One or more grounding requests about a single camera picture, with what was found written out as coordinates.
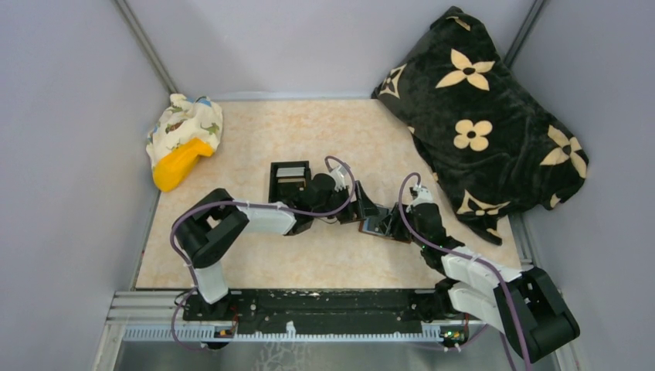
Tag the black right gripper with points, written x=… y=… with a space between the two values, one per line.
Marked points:
x=401 y=225

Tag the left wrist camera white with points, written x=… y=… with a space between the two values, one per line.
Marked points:
x=340 y=175

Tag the brown leather card holder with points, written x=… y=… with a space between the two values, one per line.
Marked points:
x=378 y=225

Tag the dinosaur print yellow cloth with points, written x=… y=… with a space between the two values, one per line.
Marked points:
x=187 y=130

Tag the black floral plush blanket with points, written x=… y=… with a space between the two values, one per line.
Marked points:
x=493 y=149

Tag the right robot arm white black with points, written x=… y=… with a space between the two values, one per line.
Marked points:
x=523 y=305

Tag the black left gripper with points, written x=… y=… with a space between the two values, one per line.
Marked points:
x=353 y=205

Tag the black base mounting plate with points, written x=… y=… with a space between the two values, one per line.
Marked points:
x=332 y=312

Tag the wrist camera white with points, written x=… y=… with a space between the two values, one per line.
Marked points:
x=340 y=175
x=420 y=195

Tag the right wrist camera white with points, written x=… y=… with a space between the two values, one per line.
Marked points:
x=420 y=195

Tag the black plastic card tray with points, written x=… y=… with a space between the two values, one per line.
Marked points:
x=286 y=169

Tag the aluminium front rail frame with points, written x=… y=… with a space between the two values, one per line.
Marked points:
x=158 y=315

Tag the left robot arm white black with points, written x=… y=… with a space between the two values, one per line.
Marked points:
x=204 y=234

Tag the dark card in tray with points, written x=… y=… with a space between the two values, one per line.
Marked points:
x=291 y=184

